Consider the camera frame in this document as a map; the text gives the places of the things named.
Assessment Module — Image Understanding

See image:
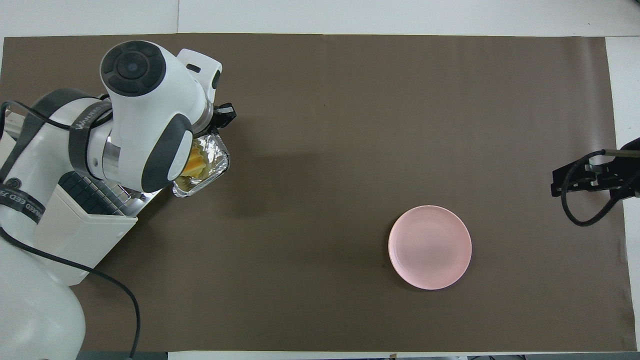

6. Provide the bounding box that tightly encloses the oven wire rack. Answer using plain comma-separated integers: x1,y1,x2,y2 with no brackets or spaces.
59,171,151,217

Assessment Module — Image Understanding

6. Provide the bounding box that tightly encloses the golden ridged bread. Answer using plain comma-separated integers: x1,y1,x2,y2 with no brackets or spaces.
180,140,209,179

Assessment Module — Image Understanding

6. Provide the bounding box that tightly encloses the white toaster oven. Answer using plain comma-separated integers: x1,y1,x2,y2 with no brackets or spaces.
0,112,139,287

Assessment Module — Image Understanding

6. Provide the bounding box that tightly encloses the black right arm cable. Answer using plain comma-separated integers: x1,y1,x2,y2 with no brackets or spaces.
560,149,640,227

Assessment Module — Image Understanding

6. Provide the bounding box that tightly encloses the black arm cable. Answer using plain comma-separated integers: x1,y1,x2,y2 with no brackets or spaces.
0,100,142,360
560,149,640,227

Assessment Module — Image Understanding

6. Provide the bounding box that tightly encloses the pink round plate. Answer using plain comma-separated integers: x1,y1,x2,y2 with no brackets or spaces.
388,205,473,291

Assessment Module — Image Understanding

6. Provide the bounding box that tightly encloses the glass oven door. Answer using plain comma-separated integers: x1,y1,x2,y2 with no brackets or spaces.
134,186,175,205

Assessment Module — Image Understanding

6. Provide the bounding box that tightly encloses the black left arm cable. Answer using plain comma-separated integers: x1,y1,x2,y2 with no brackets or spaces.
0,100,142,360

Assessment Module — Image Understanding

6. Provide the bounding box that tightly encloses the brown table mat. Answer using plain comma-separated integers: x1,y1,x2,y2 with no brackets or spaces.
0,33,637,352

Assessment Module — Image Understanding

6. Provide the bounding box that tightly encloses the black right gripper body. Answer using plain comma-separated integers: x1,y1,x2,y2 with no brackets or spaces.
597,137,640,197

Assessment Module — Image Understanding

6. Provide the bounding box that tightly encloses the aluminium foil tray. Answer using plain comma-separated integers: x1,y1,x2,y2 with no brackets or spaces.
172,127,231,199

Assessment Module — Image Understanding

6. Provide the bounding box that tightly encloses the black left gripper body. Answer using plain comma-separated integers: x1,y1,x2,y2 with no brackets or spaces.
212,102,238,130

